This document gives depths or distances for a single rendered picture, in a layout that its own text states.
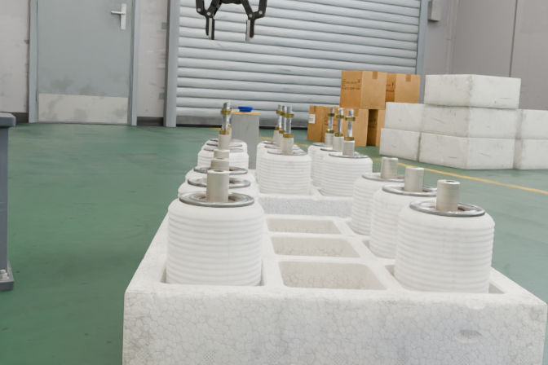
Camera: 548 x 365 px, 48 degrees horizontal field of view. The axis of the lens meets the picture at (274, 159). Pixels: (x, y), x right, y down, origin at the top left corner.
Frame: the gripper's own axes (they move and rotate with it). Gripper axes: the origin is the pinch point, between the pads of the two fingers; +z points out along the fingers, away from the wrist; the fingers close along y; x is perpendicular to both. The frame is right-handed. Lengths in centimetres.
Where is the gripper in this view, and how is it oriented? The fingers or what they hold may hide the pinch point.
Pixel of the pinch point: (230, 32)
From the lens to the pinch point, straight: 117.5
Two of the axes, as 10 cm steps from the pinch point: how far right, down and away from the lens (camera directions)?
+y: 9.9, 0.6, -0.8
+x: 0.9, -1.0, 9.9
